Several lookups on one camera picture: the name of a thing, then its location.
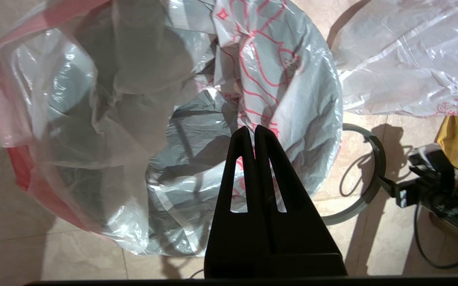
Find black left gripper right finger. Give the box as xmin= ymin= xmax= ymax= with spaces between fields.
xmin=255 ymin=125 xmax=348 ymax=278

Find grey bin rim ring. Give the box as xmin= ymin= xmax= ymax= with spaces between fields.
xmin=320 ymin=123 xmax=388 ymax=226

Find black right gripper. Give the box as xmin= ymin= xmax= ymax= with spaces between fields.
xmin=379 ymin=175 xmax=458 ymax=247

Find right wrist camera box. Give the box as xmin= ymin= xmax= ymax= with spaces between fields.
xmin=408 ymin=143 xmax=455 ymax=181

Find spare white red plastic bag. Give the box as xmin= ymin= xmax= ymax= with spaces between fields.
xmin=330 ymin=0 xmax=458 ymax=118

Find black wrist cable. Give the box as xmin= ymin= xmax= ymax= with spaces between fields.
xmin=413 ymin=203 xmax=458 ymax=269

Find white and red plastic bag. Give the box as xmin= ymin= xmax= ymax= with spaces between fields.
xmin=0 ymin=0 xmax=344 ymax=256

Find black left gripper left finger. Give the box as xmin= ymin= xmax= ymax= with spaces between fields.
xmin=204 ymin=126 xmax=272 ymax=278

